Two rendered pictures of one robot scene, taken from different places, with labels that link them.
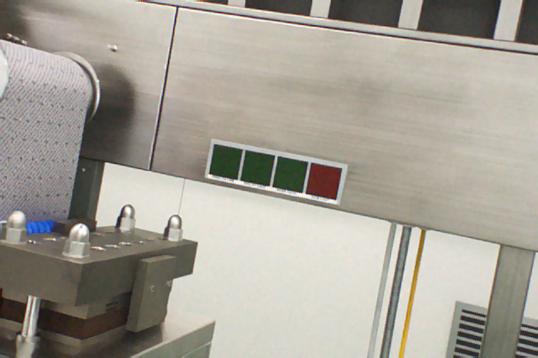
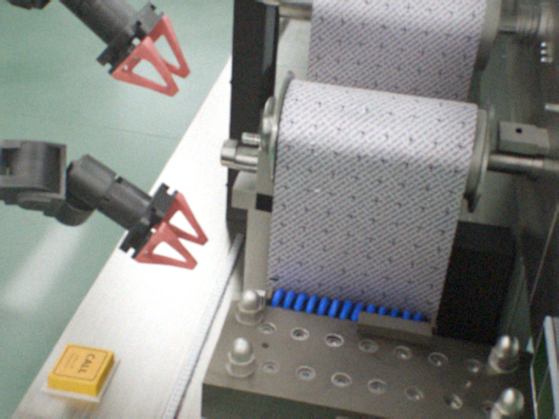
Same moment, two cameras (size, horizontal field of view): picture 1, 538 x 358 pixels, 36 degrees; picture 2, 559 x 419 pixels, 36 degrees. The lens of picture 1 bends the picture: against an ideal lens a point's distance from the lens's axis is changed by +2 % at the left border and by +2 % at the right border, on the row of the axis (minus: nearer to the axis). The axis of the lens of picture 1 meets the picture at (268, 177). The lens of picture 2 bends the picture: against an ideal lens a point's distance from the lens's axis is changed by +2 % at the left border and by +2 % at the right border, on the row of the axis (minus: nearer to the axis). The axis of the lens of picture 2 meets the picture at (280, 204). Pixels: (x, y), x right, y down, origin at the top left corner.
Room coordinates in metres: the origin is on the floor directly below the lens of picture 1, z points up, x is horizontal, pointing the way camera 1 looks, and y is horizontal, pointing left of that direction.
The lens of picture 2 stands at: (1.04, -0.52, 1.77)
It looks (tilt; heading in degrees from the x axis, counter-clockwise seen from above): 33 degrees down; 80
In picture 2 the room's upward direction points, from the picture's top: 5 degrees clockwise
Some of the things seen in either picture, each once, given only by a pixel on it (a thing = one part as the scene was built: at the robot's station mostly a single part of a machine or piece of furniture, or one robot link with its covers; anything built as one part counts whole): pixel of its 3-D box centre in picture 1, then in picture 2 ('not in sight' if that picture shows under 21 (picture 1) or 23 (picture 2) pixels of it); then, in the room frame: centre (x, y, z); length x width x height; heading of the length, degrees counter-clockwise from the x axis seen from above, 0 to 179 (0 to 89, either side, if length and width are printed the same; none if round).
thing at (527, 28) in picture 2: not in sight; (518, 24); (1.56, 0.61, 1.33); 0.07 x 0.07 x 0.07; 72
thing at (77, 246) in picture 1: (78, 239); (241, 353); (1.14, 0.25, 1.05); 0.04 x 0.04 x 0.04
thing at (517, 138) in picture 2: not in sight; (522, 136); (1.49, 0.37, 1.28); 0.06 x 0.05 x 0.02; 162
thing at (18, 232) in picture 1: (15, 226); (250, 304); (1.16, 0.34, 1.05); 0.04 x 0.04 x 0.04
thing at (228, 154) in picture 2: not in sight; (230, 153); (1.14, 0.52, 1.18); 0.04 x 0.02 x 0.04; 72
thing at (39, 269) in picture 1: (101, 258); (369, 383); (1.31, 0.24, 1.00); 0.40 x 0.16 x 0.06; 162
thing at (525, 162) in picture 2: not in sight; (511, 160); (1.49, 0.37, 1.25); 0.07 x 0.04 x 0.04; 162
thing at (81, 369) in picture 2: not in sight; (81, 369); (0.94, 0.38, 0.91); 0.07 x 0.07 x 0.02; 72
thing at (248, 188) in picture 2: not in sight; (251, 230); (1.18, 0.51, 1.05); 0.06 x 0.05 x 0.31; 162
